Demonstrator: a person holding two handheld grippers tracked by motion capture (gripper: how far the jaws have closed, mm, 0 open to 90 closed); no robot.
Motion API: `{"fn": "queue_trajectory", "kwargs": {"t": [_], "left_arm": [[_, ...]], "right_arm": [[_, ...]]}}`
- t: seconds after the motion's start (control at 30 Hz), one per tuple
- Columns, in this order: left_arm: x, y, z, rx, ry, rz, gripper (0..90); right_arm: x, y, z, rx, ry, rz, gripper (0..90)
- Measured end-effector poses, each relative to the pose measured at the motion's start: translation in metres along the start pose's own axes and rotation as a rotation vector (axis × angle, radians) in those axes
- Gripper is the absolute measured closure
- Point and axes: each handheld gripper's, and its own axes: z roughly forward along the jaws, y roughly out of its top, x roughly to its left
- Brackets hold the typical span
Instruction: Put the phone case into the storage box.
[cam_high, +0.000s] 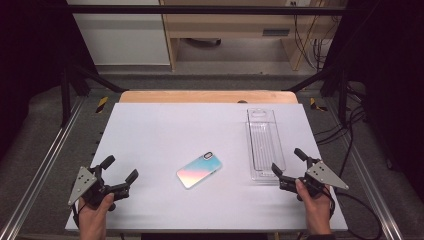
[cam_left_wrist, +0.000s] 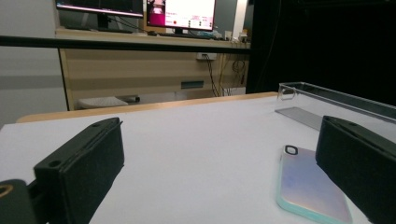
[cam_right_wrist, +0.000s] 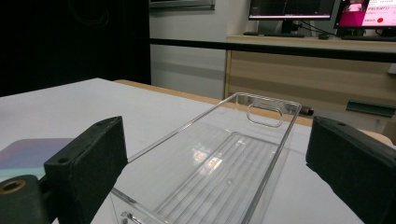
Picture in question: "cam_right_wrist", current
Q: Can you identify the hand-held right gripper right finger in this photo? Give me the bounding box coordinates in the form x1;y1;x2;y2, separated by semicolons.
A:
305;116;396;224

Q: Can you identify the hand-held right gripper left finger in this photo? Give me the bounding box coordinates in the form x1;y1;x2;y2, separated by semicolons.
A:
44;116;129;224

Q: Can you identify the iridescent pink teal packet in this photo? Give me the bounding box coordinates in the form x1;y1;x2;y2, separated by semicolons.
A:
0;138;75;182

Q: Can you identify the clear plastic tray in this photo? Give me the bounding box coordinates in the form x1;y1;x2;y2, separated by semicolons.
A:
110;91;303;224

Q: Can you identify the light wooden desk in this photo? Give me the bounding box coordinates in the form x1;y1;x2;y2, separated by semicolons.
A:
223;34;396;145

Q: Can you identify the black curtain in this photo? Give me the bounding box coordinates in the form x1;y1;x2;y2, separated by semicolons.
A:
0;0;152;98

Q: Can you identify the black keyboard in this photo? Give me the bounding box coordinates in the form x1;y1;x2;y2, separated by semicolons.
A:
340;34;396;42
242;31;306;39

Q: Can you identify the white cabinet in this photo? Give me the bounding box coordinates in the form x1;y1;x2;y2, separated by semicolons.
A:
149;43;228;101

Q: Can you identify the computer monitor pink screen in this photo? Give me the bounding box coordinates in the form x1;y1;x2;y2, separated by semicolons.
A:
333;0;396;35

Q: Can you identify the computer monitor dark screen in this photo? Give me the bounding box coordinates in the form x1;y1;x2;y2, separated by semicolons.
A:
247;0;337;35

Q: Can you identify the black horizontal frame bar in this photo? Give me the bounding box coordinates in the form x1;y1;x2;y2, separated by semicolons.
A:
148;37;396;63

